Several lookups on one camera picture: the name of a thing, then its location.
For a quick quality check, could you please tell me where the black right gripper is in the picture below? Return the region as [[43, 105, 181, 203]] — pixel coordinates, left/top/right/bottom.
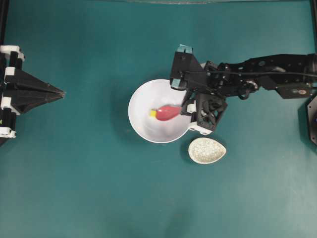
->
[[170, 44, 259, 123]]

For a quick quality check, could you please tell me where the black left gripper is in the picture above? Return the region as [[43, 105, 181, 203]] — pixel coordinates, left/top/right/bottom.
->
[[0, 45, 65, 138]]

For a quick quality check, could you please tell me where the pink spoon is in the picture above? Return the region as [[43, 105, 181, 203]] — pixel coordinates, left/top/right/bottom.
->
[[151, 95, 190, 121]]

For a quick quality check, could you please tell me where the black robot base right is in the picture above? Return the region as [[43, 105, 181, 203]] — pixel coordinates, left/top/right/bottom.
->
[[298, 93, 317, 151]]

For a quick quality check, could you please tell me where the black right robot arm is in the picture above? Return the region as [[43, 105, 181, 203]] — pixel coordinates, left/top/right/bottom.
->
[[170, 46, 317, 130]]

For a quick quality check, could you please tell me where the large white bowl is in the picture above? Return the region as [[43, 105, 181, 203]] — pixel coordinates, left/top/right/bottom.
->
[[128, 79, 191, 143]]

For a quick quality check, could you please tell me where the speckled egg-shaped dish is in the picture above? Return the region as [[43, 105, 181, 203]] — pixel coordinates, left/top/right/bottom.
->
[[188, 137, 226, 165]]

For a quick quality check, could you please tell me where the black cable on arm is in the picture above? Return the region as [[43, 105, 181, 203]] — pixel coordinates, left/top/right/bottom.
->
[[180, 70, 317, 76]]

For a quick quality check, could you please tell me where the black frame rail left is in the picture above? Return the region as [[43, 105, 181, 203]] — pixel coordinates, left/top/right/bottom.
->
[[0, 0, 9, 45]]

